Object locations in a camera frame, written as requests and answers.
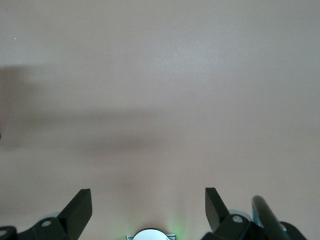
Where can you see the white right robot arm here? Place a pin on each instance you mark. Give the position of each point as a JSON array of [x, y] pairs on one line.
[[151, 235]]

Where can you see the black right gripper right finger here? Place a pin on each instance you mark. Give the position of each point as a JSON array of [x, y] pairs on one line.
[[220, 222]]

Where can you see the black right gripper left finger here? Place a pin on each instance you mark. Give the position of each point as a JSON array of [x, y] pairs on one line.
[[70, 220]]

